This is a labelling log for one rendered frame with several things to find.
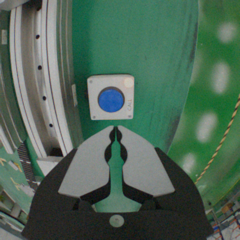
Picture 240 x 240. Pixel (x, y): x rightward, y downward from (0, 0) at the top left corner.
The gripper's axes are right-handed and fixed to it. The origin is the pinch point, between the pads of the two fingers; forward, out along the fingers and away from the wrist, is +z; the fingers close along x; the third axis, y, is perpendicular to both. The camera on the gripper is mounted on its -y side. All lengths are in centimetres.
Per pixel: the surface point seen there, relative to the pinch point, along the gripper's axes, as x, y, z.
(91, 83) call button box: -4.0, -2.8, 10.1
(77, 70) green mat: -8.0, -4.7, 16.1
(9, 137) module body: -28.8, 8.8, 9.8
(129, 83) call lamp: 2.2, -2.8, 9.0
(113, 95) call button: -0.3, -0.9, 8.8
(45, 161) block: -15.7, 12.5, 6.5
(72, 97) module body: -8.8, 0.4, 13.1
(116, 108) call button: 0.1, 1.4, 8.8
